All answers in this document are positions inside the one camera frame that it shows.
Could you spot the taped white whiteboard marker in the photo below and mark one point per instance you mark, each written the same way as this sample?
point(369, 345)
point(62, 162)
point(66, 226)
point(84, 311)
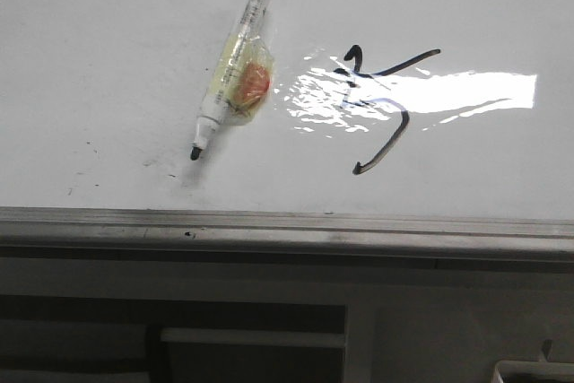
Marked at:
point(232, 66)

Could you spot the white whiteboard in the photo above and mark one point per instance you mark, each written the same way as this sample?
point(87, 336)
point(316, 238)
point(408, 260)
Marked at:
point(373, 127)

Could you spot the white plastic marker tray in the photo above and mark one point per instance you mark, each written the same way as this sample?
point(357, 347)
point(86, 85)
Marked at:
point(541, 370)

